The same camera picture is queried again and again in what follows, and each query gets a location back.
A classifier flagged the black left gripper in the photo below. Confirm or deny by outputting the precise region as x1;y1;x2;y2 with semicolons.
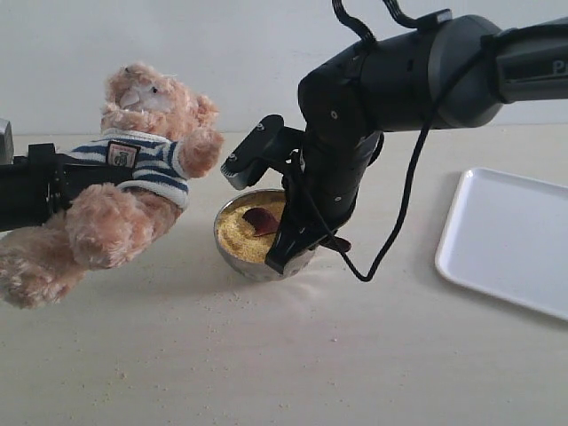
1;143;133;232

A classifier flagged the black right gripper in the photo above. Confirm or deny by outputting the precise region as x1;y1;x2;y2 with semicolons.
259;126;383;272

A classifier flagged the dark red wooden spoon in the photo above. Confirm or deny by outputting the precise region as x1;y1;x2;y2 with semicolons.
241;207;351;252

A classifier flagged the beige teddy bear striped sweater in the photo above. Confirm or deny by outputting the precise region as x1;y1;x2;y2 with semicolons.
1;63;224;308

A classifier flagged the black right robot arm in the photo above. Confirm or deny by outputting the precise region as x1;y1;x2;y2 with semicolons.
256;15;567;273

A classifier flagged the steel bowl of yellow grain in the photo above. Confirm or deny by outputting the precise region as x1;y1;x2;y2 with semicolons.
214;188;316;282

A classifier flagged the white rectangular plastic tray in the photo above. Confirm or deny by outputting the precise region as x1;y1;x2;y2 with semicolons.
435;167;567;320

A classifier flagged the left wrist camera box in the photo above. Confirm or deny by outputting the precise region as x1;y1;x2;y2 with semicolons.
0;118;14;165

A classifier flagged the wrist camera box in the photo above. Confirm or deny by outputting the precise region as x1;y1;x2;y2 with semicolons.
0;118;14;165
220;114;284;190

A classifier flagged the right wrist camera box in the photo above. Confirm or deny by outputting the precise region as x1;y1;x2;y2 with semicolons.
220;114;284;190

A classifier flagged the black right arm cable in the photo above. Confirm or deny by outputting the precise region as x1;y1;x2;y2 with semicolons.
283;0;568;283

